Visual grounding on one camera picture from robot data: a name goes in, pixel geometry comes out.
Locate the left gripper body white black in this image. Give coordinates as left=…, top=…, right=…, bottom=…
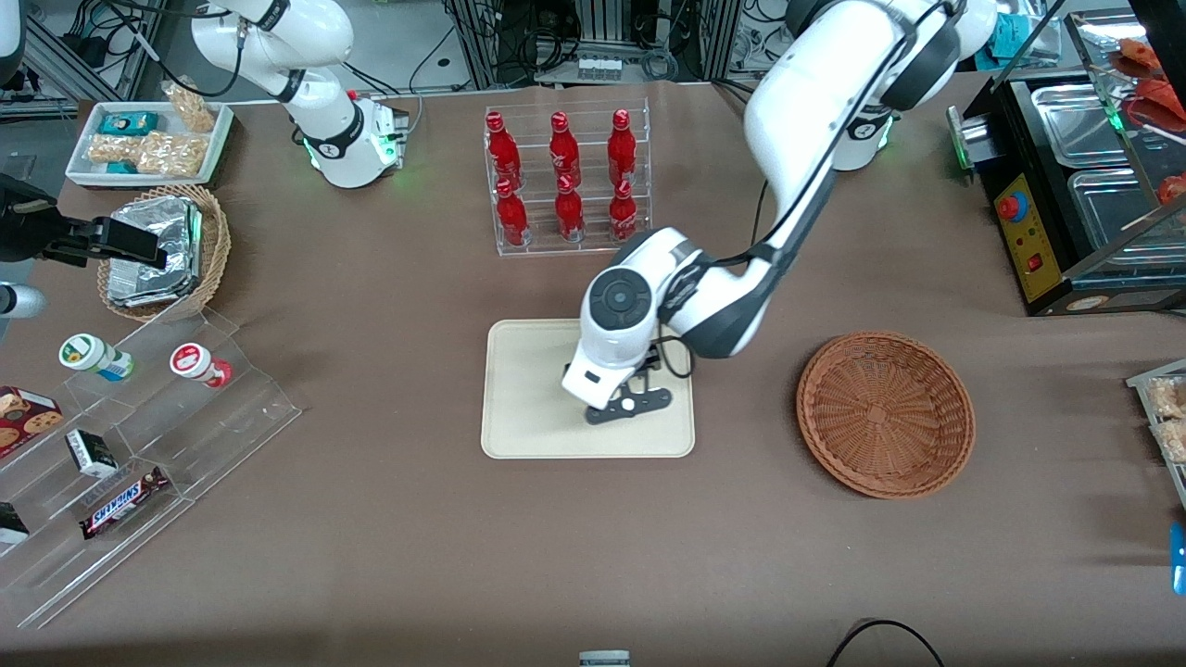
left=561, top=340, right=673, bottom=426

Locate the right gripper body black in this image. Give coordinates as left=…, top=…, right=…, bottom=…
left=0, top=174, right=95, bottom=267

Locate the beige rectangular tray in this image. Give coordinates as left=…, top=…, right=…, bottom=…
left=481, top=318, right=696, bottom=459

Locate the white rectangular snack tray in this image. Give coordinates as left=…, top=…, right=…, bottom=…
left=65, top=100, right=235, bottom=190

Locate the tan deep wicker basket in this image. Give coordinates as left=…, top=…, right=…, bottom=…
left=96, top=183, right=233, bottom=324

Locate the brown round wicker basket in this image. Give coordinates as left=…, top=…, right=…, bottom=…
left=796, top=331, right=977, bottom=500

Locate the clear tray of snacks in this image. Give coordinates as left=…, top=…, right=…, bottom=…
left=1125, top=359, right=1186, bottom=511

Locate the foil wrapped food packet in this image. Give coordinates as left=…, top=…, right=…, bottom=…
left=106, top=264, right=201, bottom=309
left=108, top=195, right=204, bottom=282

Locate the clear bag of crackers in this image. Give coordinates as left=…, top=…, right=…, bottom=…
left=87, top=133, right=142, bottom=167
left=136, top=131, right=210, bottom=180
left=161, top=78, right=217, bottom=134

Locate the green lid yogurt bottle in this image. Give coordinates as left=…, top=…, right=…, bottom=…
left=58, top=333, right=135, bottom=383

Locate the red lid yogurt bottle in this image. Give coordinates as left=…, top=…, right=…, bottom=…
left=170, top=342, right=233, bottom=389

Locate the clear acrylic bottle rack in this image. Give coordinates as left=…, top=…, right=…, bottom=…
left=483, top=97, right=653, bottom=258

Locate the red cola bottle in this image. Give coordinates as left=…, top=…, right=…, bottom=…
left=549, top=111, right=583, bottom=186
left=495, top=178, right=530, bottom=247
left=486, top=111, right=523, bottom=189
left=607, top=108, right=639, bottom=188
left=554, top=174, right=587, bottom=244
left=608, top=179, right=640, bottom=244

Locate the red cookie box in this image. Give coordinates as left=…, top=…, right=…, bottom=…
left=0, top=384, right=65, bottom=460

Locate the clear acrylic stepped shelf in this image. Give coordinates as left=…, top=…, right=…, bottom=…
left=0, top=306, right=303, bottom=631

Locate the small black white box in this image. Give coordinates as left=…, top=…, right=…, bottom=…
left=65, top=428, right=120, bottom=480

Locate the snickers chocolate bar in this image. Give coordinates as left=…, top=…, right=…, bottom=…
left=79, top=465, right=171, bottom=541

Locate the black food warmer appliance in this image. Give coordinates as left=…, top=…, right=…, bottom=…
left=945, top=9, right=1186, bottom=319

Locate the teal cloth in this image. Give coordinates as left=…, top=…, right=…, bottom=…
left=986, top=12, right=1022, bottom=58

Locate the steel food pan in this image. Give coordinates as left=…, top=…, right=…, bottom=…
left=1028, top=82, right=1133, bottom=170
left=1067, top=167, right=1186, bottom=271

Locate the orange fried food piece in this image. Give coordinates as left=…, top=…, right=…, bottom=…
left=1116, top=38, right=1161, bottom=79
left=1125, top=79, right=1186, bottom=132

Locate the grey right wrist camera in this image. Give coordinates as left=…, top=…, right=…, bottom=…
left=0, top=283, right=48, bottom=321

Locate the black cable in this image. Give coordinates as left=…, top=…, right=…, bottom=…
left=826, top=619, right=947, bottom=667

